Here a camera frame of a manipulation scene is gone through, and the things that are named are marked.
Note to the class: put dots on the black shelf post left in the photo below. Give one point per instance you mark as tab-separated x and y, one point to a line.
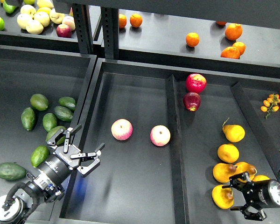
83	28

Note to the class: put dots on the red apple on shelf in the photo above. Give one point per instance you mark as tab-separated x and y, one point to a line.
64	31

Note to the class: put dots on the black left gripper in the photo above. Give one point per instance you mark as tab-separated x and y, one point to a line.
59	165

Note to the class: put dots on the light green avocado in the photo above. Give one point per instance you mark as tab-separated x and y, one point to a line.
39	155

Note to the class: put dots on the black tray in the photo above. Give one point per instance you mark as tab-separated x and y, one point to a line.
55	74
133	184

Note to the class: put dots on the dark red apple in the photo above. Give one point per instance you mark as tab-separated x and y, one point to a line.
191	101

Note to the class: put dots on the yellow pear top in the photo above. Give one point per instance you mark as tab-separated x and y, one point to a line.
233	133

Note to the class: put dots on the pink apple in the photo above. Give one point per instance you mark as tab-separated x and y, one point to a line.
160	135
122	129

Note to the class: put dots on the pink apple right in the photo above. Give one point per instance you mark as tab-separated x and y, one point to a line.
160	135

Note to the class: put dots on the orange cherry tomato bunch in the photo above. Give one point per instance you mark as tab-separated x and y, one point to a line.
270	105

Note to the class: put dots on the black centre tray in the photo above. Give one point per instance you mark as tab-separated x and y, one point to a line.
133	184

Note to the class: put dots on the yellow pear with stem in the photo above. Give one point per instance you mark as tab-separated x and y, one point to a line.
222	197

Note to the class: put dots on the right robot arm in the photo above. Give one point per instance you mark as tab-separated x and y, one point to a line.
258	195

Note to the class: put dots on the black tray divider right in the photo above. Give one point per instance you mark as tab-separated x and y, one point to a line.
269	149

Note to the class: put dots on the green avocado far left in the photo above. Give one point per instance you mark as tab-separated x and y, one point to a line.
28	118

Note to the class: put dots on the pink apple left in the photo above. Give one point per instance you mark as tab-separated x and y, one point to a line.
122	129

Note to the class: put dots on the bright red apple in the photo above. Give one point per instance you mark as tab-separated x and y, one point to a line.
196	83

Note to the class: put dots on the pale yellow pear right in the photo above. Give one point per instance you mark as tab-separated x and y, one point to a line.
56	17

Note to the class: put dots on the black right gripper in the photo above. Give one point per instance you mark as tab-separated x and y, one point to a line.
258	195

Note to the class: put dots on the yellow pear lower right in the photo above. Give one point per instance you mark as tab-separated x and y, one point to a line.
259	178

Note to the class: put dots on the green avocado upper right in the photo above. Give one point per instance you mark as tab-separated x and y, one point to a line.
68	102

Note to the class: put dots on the black shelf post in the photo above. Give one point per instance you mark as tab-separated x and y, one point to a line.
110	25
83	28

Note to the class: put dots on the black shelf post right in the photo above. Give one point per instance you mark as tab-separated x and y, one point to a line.
110	25

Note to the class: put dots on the yellow lemon fruit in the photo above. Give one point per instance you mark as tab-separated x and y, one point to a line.
46	10

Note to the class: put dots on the pale yellow pear centre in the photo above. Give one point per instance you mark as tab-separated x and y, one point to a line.
43	18

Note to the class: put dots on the pale yellow pear left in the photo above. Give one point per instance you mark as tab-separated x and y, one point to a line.
23	19

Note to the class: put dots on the orange front right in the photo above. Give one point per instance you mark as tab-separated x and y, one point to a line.
231	52

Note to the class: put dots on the pale peach fruit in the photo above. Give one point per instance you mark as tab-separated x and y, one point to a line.
69	21

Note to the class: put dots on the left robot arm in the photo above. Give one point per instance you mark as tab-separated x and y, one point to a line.
23	198

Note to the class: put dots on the black left tray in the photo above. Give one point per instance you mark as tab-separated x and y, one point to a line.
55	74

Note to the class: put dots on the green avocado centre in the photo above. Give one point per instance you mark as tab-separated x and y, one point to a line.
49	121

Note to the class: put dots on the yellow pear round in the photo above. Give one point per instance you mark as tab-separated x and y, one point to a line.
228	153

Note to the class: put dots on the black tray divider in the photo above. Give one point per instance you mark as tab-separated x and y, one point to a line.
269	149
180	198

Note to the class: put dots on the pale yellow pear front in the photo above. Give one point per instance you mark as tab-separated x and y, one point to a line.
34	27

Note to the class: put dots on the yellow pear lower middle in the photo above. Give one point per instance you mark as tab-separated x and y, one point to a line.
243	167

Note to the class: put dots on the green avocado middle right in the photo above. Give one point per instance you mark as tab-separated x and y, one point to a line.
63	113

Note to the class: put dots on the green avocado top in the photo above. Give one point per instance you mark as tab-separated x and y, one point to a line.
39	102

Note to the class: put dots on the black tray divider centre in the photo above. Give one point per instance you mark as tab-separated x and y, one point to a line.
180	198

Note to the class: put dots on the large dark avocado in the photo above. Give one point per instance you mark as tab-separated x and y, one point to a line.
11	171

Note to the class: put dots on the yellow pear lower left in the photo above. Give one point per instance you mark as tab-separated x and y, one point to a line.
223	171

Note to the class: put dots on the dark green avocado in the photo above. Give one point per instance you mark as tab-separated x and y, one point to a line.
53	131

